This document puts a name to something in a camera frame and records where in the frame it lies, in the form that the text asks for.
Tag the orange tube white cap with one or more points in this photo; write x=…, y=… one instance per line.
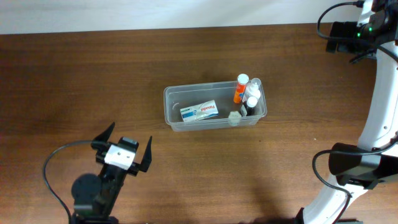
x=243, y=80

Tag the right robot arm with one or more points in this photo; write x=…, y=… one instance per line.
x=355, y=169

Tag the gold-lidded small jar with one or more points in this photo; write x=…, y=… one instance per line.
x=234, y=118

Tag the clear plastic container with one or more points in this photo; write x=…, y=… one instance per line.
x=178, y=97

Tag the white Panadol box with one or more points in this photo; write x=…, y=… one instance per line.
x=199, y=112

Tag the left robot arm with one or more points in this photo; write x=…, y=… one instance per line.
x=95, y=195

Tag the white Calamol lotion bottle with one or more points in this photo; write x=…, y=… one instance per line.
x=252, y=89

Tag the black bottle white cap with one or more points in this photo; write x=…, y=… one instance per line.
x=248, y=107

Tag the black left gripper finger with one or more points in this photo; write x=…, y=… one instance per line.
x=105, y=135
x=147, y=157

